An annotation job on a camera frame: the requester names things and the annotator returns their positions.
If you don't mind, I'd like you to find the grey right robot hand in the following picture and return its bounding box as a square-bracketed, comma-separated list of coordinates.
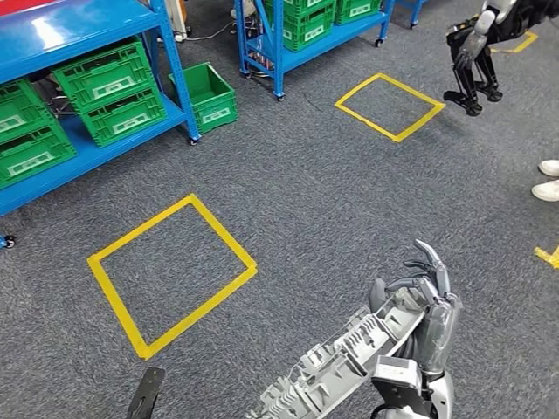
[369, 238, 463, 377]

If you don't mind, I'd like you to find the grey plastic hubcap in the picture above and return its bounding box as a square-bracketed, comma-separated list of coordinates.
[243, 285, 431, 419]

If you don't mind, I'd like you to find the blue steel shelf rack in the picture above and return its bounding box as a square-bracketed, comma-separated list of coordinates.
[0, 0, 202, 251]
[234, 0, 396, 102]

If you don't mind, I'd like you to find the person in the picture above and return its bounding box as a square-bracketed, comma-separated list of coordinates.
[531, 159, 559, 203]

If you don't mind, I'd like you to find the silver and black humanoid robot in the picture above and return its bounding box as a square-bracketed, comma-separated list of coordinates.
[443, 0, 559, 118]

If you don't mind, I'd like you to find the white floor cable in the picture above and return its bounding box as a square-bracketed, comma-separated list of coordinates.
[174, 20, 236, 43]

